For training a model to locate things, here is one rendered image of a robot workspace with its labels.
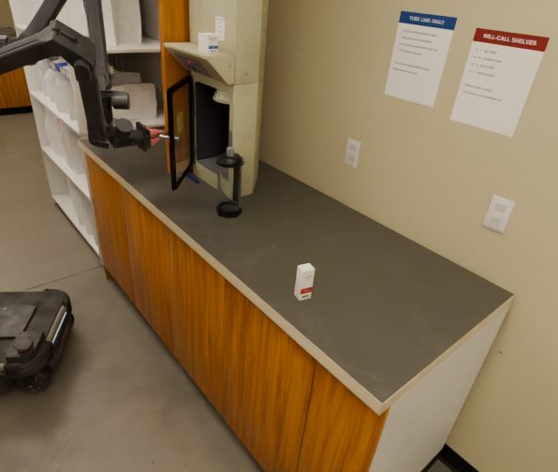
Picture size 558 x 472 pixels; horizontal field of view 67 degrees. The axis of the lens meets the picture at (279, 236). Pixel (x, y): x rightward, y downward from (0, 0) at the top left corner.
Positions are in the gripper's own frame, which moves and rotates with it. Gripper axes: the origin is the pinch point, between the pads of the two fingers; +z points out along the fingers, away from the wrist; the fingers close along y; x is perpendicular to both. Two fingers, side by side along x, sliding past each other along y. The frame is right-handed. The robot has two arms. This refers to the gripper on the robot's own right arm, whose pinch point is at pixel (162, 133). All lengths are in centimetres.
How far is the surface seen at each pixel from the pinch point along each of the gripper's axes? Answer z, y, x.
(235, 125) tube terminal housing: 20.7, 6.7, -20.6
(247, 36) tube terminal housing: 24.8, 38.1, -20.6
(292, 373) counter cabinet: -7, -46, -93
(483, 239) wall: 63, -14, -108
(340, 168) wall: 63, -12, -41
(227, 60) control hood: 16.6, 30.2, -20.6
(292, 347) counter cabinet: -7, -37, -92
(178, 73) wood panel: 16.9, 18.9, 16.5
